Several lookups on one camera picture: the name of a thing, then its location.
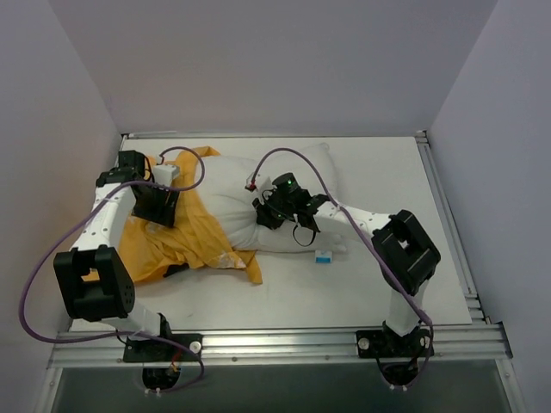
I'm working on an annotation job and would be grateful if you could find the yellow Mickey Mouse pillowcase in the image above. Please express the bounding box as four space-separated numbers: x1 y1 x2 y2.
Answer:
81 145 263 286

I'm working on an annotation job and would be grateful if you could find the white pillow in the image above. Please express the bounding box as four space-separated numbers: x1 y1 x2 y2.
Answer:
197 143 346 253

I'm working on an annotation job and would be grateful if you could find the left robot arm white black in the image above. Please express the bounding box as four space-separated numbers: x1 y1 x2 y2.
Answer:
53 151 180 361

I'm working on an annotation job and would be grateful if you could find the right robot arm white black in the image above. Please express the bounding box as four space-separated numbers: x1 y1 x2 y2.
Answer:
245 173 441 355

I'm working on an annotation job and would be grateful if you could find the blue white pillow label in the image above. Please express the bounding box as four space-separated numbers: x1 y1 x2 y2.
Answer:
314 250 333 264

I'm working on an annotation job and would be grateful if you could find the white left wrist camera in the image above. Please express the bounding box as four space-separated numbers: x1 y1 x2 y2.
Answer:
152 155 181 188

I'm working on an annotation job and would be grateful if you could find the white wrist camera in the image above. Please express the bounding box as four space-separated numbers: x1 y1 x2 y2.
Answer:
152 155 181 188
245 173 274 199

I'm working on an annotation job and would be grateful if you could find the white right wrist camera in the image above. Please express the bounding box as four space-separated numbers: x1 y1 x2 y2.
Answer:
245 173 274 199

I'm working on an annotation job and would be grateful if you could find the aluminium back frame rail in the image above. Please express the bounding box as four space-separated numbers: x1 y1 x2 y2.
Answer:
121 130 428 141

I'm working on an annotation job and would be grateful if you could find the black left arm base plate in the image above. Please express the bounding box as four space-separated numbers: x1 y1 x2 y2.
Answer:
122 333 203 363

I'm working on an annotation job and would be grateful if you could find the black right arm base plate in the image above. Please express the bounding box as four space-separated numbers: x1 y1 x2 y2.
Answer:
356 326 434 359

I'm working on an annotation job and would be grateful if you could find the aluminium front frame rail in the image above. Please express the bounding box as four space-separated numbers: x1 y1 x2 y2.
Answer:
46 322 513 369

